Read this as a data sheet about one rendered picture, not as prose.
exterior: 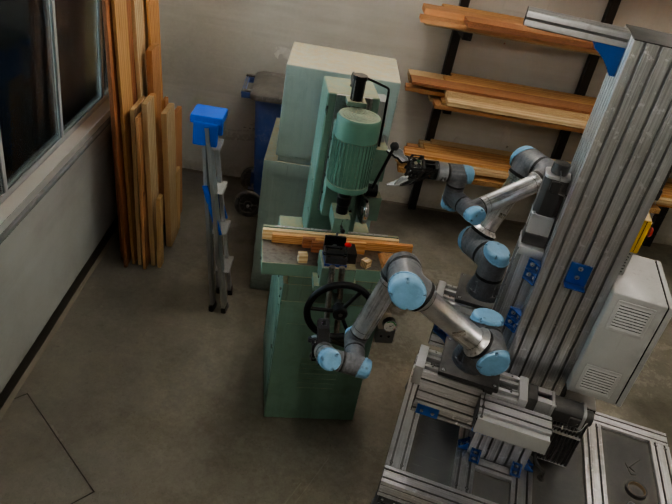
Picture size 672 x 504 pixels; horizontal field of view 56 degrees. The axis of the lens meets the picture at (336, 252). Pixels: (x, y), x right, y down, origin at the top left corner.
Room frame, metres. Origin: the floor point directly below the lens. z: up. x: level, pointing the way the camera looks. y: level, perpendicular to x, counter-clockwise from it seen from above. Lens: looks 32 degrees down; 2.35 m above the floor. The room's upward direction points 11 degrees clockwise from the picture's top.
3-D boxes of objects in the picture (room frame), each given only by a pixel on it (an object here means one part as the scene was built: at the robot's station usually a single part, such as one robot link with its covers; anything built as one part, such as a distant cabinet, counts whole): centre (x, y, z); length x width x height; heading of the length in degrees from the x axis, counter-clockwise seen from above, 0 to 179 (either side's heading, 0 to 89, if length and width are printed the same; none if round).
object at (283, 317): (2.48, 0.04, 0.36); 0.58 x 0.45 x 0.71; 12
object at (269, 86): (4.25, 0.52, 0.48); 0.64 x 0.54 x 0.97; 97
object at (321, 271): (2.17, -0.01, 0.92); 0.15 x 0.13 x 0.09; 102
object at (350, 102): (2.50, 0.04, 1.54); 0.08 x 0.08 x 0.17; 12
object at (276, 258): (2.26, 0.00, 0.87); 0.61 x 0.30 x 0.06; 102
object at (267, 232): (2.38, 0.03, 0.93); 0.60 x 0.02 x 0.05; 102
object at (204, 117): (2.98, 0.69, 0.58); 0.27 x 0.25 x 1.16; 94
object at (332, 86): (2.65, 0.07, 1.16); 0.22 x 0.22 x 0.72; 12
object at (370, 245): (2.37, -0.02, 0.92); 0.62 x 0.02 x 0.04; 102
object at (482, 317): (1.86, -0.58, 0.98); 0.13 x 0.12 x 0.14; 5
